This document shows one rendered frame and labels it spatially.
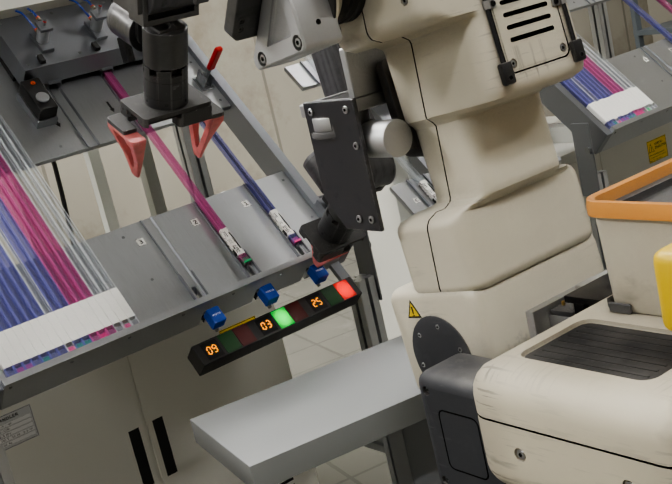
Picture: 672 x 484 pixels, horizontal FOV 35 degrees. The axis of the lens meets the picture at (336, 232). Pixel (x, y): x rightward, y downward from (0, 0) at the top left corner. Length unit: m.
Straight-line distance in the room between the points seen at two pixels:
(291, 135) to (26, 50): 3.65
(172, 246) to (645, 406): 1.12
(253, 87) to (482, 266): 4.34
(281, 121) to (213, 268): 3.75
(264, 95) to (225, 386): 3.46
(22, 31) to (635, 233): 1.33
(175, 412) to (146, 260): 0.43
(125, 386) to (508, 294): 1.02
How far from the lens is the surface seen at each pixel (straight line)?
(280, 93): 5.55
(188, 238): 1.86
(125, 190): 5.28
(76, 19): 2.10
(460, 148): 1.20
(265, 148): 2.04
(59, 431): 2.04
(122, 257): 1.81
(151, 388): 2.10
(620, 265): 1.04
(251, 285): 1.81
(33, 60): 2.00
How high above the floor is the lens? 1.17
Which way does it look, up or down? 13 degrees down
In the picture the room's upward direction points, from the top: 13 degrees counter-clockwise
